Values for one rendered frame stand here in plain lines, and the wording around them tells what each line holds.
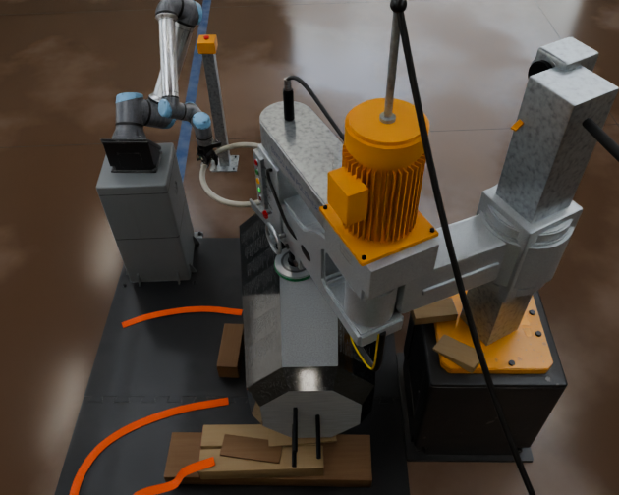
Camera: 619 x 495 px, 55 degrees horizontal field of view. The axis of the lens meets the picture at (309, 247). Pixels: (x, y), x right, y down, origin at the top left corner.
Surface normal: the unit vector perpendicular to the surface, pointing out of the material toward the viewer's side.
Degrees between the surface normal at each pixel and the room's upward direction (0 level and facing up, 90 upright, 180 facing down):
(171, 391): 0
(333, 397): 90
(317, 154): 0
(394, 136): 0
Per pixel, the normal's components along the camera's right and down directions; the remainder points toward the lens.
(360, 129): -0.01, -0.68
